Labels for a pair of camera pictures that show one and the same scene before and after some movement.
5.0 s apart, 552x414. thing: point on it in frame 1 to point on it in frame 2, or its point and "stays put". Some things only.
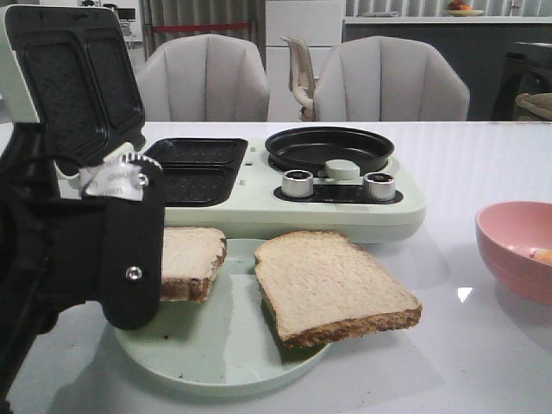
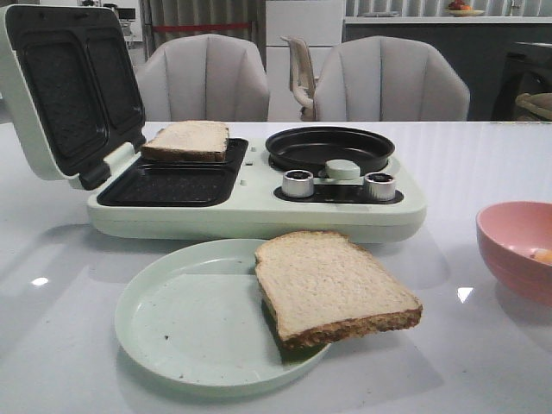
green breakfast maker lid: x=68 y=68 stays put
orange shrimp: x=542 y=254 stays put
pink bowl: x=507 y=233 stays put
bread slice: x=191 y=256 to x=188 y=141
